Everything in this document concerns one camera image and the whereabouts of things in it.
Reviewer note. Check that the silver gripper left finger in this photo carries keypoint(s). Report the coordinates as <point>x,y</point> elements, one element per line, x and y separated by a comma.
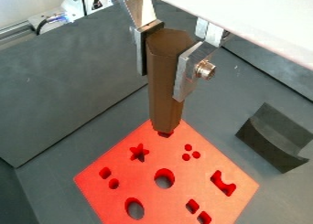
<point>144,24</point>

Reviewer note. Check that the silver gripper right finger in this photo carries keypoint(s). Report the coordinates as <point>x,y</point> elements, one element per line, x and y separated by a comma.
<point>194,65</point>

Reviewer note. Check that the dark brown hexagonal peg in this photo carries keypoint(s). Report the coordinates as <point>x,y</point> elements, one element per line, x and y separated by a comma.
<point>163,47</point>

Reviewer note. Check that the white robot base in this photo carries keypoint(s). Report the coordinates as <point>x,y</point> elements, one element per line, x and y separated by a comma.
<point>80,8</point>

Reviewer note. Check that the red shape-sorting block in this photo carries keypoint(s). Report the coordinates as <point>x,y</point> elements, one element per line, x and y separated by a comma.
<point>166,180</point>

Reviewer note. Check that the aluminium frame rail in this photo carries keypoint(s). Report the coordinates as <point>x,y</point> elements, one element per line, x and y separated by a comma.
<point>35,25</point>

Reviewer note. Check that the black curved holder bracket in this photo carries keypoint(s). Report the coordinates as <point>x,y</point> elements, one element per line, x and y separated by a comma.
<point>275,137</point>

